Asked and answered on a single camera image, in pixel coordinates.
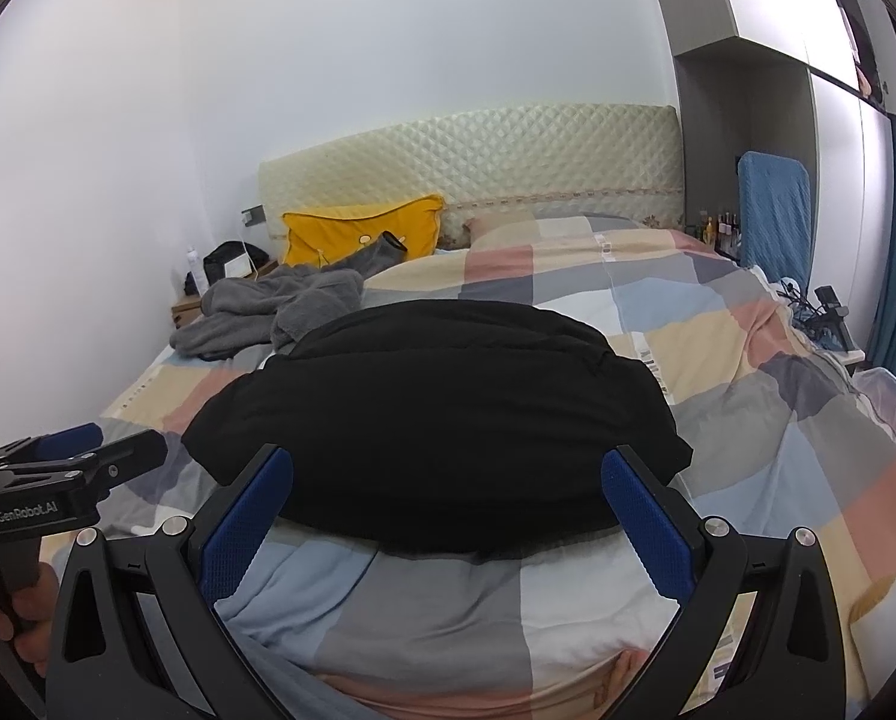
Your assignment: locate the row of small bottles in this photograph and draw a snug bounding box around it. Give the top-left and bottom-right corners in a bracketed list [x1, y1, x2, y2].
[688, 211, 741, 252]

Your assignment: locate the wooden nightstand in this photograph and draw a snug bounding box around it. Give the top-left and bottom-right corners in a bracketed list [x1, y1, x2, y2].
[169, 292, 209, 327]

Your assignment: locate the black device on stand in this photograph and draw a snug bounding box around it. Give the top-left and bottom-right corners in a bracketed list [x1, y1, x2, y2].
[785, 285, 858, 353]

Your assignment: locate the person's left hand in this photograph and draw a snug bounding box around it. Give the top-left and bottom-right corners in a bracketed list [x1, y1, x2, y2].
[0, 561, 62, 683]

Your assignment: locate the black puffer jacket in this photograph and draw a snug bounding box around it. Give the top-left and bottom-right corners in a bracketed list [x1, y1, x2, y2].
[181, 300, 695, 560]

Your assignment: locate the grey white built-in wardrobe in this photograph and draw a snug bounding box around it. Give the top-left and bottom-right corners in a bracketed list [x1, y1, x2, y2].
[643, 0, 896, 346]

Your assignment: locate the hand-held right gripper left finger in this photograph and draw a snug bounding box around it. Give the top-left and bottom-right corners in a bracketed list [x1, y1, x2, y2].
[43, 444, 295, 720]

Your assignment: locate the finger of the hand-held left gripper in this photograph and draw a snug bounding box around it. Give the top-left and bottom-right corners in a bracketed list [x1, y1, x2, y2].
[80, 431, 170, 500]
[31, 424, 105, 460]

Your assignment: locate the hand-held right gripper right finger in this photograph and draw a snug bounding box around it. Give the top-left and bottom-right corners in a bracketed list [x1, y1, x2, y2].
[600, 444, 861, 720]

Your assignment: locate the blue covered chair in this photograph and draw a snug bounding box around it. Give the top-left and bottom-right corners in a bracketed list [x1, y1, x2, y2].
[736, 151, 813, 286]

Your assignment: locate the grey fleece robe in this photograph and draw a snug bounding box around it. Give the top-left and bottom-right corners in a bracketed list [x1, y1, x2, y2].
[170, 232, 407, 361]

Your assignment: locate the checkered pillow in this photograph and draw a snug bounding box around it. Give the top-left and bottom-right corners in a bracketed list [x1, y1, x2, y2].
[466, 211, 644, 250]

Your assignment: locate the yellow pillow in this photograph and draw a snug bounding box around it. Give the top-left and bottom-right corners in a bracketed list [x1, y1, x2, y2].
[281, 195, 445, 267]

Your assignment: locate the checkered pastel duvet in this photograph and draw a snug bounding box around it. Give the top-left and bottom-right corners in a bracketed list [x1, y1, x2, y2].
[98, 214, 896, 720]

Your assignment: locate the cream quilted headboard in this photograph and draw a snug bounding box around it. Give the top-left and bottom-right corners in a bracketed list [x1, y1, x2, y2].
[257, 105, 681, 256]

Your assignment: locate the black bag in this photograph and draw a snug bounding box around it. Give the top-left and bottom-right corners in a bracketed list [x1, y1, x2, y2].
[202, 240, 269, 286]

